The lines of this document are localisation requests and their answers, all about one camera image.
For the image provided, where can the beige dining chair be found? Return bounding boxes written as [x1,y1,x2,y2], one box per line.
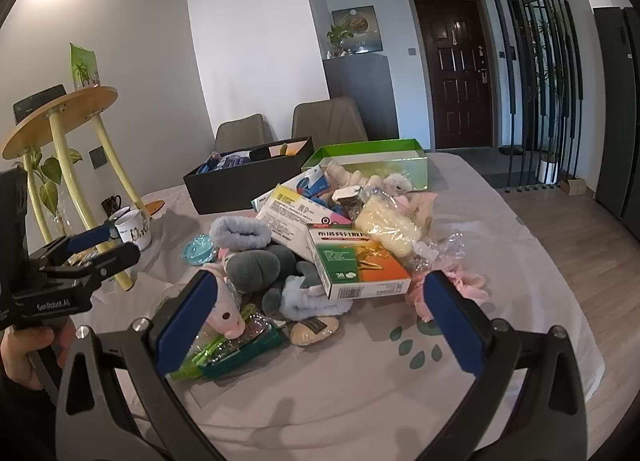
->
[291,97,369,144]
[214,113,273,154]

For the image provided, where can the grey plush toy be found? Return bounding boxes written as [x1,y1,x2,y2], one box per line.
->
[225,244,321,314]

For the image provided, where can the black flat box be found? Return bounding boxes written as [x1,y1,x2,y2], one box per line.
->
[12,84,68,124]

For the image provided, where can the blue white box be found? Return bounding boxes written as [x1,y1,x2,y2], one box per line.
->
[295,166,333,199]

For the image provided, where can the dark brown door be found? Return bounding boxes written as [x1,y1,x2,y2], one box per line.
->
[412,0,496,150]

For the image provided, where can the green plant on cabinet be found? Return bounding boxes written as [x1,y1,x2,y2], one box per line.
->
[326,23,351,58]

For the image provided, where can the black slat room divider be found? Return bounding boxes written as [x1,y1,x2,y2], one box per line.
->
[472,0,586,192]

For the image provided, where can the pink plush toy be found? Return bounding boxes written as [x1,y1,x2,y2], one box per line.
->
[202,261,247,339]

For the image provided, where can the tan makeup sponge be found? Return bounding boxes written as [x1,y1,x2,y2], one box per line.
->
[290,317,340,347]

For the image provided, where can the round wooden stand yellow legs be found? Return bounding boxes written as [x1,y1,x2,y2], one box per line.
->
[1,86,151,292]

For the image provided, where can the person's left hand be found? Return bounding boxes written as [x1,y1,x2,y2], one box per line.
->
[0,327,57,391]

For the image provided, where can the teal round item in wrap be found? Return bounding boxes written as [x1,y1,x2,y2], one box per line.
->
[182,235,218,267]

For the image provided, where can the pink scrunchie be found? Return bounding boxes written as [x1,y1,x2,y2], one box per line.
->
[407,263,488,322]

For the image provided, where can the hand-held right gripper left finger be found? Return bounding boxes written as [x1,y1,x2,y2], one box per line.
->
[55,268,231,461]

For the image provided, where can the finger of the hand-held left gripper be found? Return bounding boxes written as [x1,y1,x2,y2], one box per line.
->
[64,223,124,255]
[45,242,142,287]

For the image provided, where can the green cardboard box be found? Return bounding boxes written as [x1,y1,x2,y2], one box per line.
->
[300,138,429,192]

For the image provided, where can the grey cabinet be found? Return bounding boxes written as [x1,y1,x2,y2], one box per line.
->
[322,53,401,139]

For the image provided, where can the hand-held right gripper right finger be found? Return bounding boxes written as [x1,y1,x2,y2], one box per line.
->
[422,268,586,461]

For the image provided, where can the grey fluffy sock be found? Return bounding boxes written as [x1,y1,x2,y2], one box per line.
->
[209,217,272,252]

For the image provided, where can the yellow fluffy item in bag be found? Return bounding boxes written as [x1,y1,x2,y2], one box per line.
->
[360,196,416,257]

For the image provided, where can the light blue fluffy band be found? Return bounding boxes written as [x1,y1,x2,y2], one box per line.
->
[280,273,346,319]

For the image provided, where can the dark refrigerator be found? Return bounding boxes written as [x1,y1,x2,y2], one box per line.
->
[592,6,640,244]

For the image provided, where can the orange green medicine box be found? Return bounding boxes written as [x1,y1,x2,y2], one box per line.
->
[306,222,412,300]

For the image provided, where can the black cardboard box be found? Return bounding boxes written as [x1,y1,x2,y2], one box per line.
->
[183,137,315,214]

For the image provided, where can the green snack packet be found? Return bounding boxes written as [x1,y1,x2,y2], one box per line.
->
[69,42,101,90]

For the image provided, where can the framed wall picture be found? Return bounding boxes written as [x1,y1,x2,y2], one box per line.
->
[331,6,383,54]

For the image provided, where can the white printed mug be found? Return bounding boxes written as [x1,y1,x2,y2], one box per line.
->
[114,209,152,252]

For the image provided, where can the white yellow medicine box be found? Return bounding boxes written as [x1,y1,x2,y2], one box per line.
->
[255,184,336,262]

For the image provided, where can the grey tablecloth desktop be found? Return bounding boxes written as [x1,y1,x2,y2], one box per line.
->
[90,151,603,461]

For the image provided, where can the green leafy pothos plant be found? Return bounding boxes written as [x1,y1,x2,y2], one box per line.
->
[22,146,83,237]

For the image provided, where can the teal green packet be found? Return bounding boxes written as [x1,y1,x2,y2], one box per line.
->
[167,323,290,382]

